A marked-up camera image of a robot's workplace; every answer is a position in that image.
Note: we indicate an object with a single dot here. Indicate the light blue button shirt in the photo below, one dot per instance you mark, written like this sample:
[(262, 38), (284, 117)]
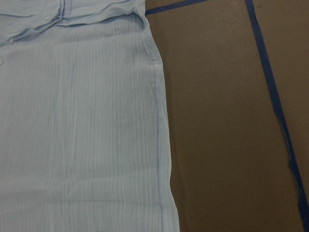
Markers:
[(84, 132)]

